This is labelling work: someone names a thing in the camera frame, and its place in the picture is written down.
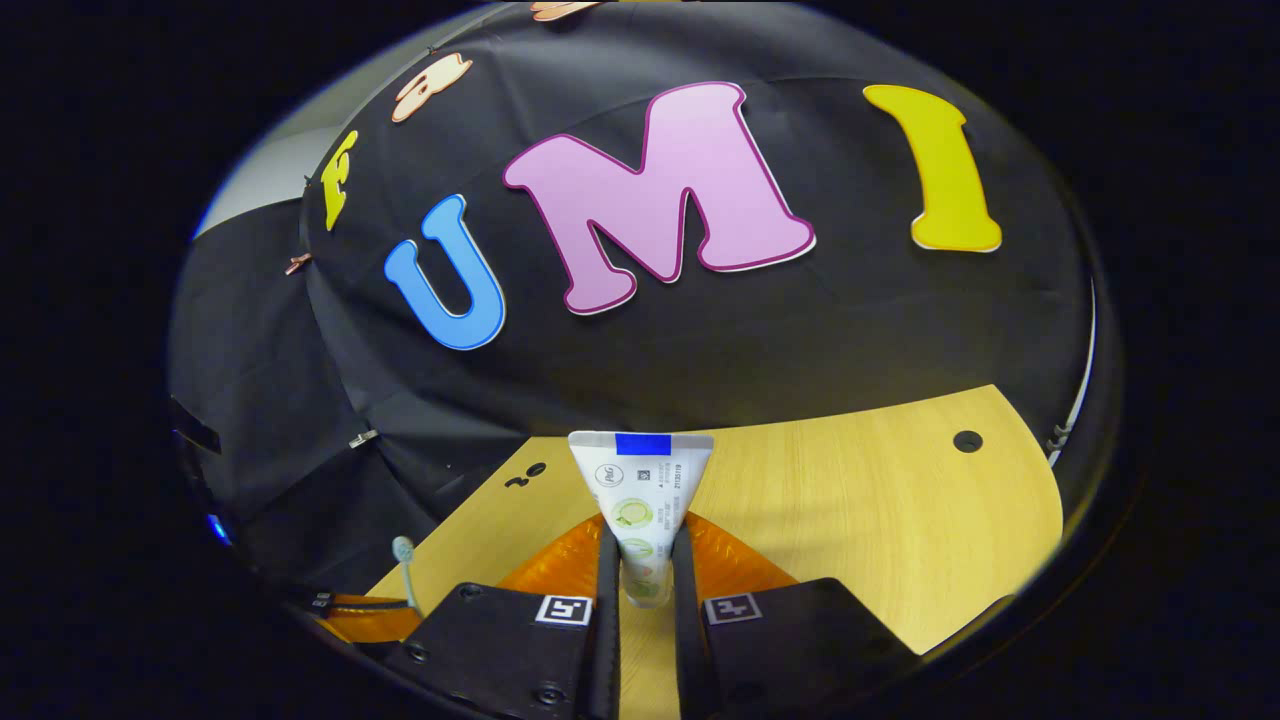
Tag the copper clip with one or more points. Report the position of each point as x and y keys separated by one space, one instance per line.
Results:
x=297 y=264

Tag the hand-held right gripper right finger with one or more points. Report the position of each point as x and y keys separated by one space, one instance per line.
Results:
x=790 y=640

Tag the small white clip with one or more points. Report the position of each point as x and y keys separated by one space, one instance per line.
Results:
x=363 y=438

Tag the wooden desktop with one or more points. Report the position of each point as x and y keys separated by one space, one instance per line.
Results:
x=850 y=500

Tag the pale green toothbrush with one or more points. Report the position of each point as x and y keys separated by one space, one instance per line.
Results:
x=405 y=560

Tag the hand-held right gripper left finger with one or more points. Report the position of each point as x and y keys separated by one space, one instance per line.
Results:
x=500 y=640

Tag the white toothpaste tube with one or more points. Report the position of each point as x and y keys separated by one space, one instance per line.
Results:
x=640 y=500

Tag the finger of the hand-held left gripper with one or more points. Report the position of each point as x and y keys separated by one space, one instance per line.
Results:
x=370 y=618

